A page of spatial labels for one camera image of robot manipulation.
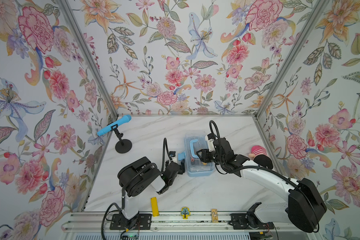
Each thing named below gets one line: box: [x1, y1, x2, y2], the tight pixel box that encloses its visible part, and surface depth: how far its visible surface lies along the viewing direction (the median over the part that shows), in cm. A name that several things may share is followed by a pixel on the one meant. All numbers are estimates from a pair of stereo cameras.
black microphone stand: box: [110, 124, 132, 154], surface depth 103 cm
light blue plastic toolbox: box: [178, 134, 215, 177], surface depth 86 cm
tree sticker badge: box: [180, 206, 191, 220], surface depth 78 cm
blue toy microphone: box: [97, 115, 132, 136], surface depth 88 cm
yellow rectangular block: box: [150, 197, 160, 217], surface depth 80 cm
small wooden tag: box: [211, 209, 219, 223], surface depth 77 cm
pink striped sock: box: [248, 145, 268, 161], surface depth 96 cm
